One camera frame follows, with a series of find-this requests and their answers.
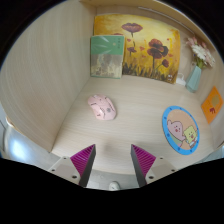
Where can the round blue-rimmed cartoon mouse pad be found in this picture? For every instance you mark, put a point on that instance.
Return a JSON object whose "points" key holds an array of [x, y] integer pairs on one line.
{"points": [[180, 130]]}

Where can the pink and white flower bouquet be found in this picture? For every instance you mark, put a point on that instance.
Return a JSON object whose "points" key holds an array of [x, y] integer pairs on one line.
{"points": [[202, 51]]}

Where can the green book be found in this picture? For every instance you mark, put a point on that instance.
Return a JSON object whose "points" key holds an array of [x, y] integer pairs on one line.
{"points": [[107, 56]]}

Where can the orange book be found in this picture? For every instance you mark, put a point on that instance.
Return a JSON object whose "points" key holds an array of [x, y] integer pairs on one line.
{"points": [[212, 105]]}

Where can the white light bar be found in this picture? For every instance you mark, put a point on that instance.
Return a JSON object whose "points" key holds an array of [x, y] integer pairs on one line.
{"points": [[163, 14]]}

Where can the pink computer mouse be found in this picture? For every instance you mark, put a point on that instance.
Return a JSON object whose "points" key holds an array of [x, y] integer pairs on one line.
{"points": [[102, 107]]}

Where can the yellow poppy flower painting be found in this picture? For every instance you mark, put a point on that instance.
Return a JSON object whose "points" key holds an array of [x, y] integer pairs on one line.
{"points": [[150, 46]]}

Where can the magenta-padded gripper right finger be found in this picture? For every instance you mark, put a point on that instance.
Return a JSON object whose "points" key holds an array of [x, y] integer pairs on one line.
{"points": [[149, 166]]}

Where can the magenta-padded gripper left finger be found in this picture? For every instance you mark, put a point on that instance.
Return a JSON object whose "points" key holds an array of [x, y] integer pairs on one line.
{"points": [[76, 166]]}

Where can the pale green faceted vase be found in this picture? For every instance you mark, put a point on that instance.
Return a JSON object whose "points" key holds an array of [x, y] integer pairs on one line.
{"points": [[193, 80]]}

